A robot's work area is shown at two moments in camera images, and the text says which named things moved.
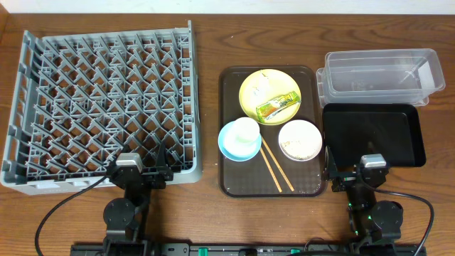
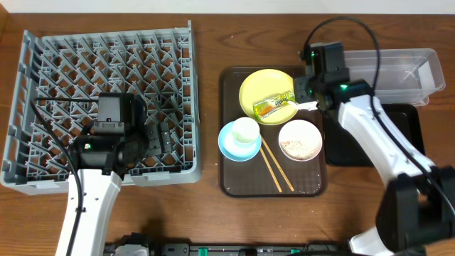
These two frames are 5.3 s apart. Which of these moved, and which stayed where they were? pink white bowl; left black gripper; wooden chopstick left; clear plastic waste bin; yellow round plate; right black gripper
Moved: right black gripper; left black gripper
Stayed: pink white bowl; yellow round plate; wooden chopstick left; clear plastic waste bin
